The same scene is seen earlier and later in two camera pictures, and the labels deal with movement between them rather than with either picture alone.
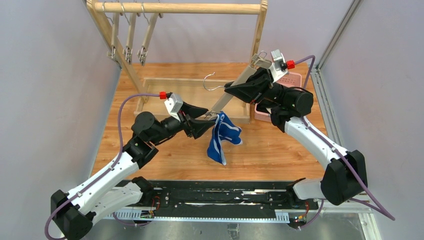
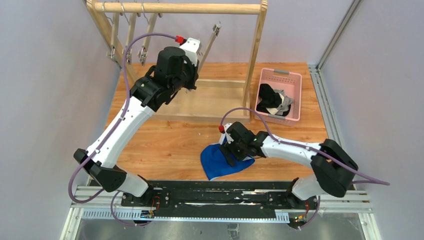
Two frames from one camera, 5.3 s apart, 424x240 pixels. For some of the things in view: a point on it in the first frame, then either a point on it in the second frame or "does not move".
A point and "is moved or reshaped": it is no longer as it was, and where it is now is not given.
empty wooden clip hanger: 111,54 does not move
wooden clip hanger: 127,51 does not move
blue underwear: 223,129 is moved or reshaped
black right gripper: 265,85 -> 234,153
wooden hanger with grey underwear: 142,52 does not move
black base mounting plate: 229,197 does not move
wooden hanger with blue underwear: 256,63 -> 216,29
